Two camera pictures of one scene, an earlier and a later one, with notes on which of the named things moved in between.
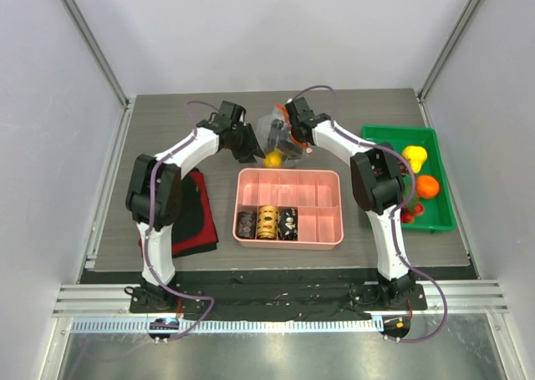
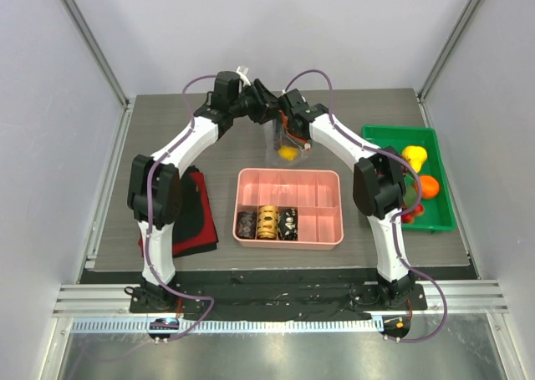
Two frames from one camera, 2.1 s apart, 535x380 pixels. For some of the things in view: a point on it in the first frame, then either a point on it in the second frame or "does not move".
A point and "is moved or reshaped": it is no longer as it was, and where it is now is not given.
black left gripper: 246,155 to 265,100
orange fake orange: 427,186 does not move
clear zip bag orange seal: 275,140 is moved or reshaped
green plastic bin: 439,212 does not move
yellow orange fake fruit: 273,159 is moved or reshaped
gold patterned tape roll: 267,220 does not move
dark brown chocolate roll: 247,225 does not move
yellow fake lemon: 417,156 does not move
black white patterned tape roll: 287,224 does not move
